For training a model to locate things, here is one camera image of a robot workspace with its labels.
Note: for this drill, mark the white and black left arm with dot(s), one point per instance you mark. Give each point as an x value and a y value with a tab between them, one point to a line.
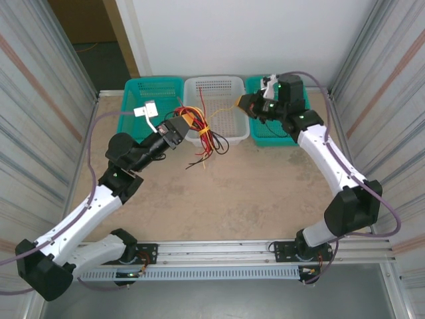
76	216

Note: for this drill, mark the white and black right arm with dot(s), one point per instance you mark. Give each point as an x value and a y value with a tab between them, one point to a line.
328	156

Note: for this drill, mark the white plastic basket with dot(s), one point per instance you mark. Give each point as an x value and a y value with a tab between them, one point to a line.
225	93

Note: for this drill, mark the teal plastic basket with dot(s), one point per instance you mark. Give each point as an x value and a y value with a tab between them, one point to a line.
265	133
166	88

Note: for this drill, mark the black controller board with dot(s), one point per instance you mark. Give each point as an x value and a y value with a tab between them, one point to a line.
127	276
307	270

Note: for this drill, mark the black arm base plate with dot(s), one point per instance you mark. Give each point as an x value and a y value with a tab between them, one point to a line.
282	251
149	252

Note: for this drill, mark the beige door frame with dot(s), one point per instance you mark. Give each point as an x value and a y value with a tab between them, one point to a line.
123	40

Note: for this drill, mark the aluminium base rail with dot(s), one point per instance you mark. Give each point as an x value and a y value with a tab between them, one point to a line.
216	249

